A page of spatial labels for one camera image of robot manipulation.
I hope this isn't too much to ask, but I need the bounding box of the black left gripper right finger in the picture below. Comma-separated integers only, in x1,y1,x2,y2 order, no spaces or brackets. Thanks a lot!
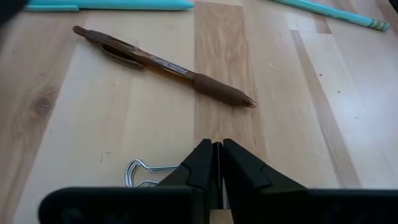
222,138,398,224

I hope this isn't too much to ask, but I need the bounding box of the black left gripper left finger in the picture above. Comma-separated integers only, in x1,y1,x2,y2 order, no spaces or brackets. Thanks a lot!
38,138,218,224

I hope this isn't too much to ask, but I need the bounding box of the teal pen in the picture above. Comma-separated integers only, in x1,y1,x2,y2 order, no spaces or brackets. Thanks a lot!
24,0,195,12

